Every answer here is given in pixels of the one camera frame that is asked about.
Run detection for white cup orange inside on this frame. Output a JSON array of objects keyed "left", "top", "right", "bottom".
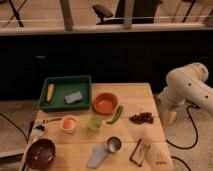
[{"left": 60, "top": 115, "right": 77, "bottom": 134}]

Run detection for dark red grape bunch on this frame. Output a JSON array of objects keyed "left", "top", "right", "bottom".
[{"left": 129, "top": 112, "right": 154, "bottom": 124}]

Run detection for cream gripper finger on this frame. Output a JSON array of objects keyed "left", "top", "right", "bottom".
[{"left": 162, "top": 109, "right": 177, "bottom": 127}]

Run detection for yellow corn cob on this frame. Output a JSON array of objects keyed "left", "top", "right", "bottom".
[{"left": 46, "top": 84, "right": 54, "bottom": 102}]

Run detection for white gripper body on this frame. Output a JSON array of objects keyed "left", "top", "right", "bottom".
[{"left": 158, "top": 94, "right": 185, "bottom": 109}]

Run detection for black office chair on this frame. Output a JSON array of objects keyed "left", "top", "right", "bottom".
[{"left": 92, "top": 0, "right": 162, "bottom": 25}]

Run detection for grey cloth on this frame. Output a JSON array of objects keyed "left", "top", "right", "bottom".
[{"left": 87, "top": 144, "right": 109, "bottom": 169}]

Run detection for small steel cup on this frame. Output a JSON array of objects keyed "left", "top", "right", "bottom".
[{"left": 106, "top": 136, "right": 122, "bottom": 153}]

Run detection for small green cup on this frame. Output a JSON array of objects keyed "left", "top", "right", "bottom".
[{"left": 88, "top": 116, "right": 102, "bottom": 132}]

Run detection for dark maroon bowl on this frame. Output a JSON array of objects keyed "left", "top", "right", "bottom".
[{"left": 26, "top": 139, "right": 56, "bottom": 170}]

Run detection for red orange bowl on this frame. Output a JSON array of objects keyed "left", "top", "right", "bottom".
[{"left": 92, "top": 93, "right": 118, "bottom": 115}]

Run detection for grey blue sponge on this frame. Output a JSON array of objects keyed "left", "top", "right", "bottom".
[{"left": 65, "top": 91, "right": 83, "bottom": 104}]

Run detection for green pepper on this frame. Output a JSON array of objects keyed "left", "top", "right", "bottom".
[{"left": 106, "top": 105, "right": 123, "bottom": 125}]

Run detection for green plastic tray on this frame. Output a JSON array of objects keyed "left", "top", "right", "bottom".
[{"left": 38, "top": 75, "right": 92, "bottom": 112}]

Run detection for small metal spoon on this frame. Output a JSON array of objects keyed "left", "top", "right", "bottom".
[{"left": 42, "top": 117, "right": 62, "bottom": 124}]

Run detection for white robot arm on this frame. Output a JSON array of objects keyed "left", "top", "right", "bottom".
[{"left": 158, "top": 62, "right": 213, "bottom": 126}]

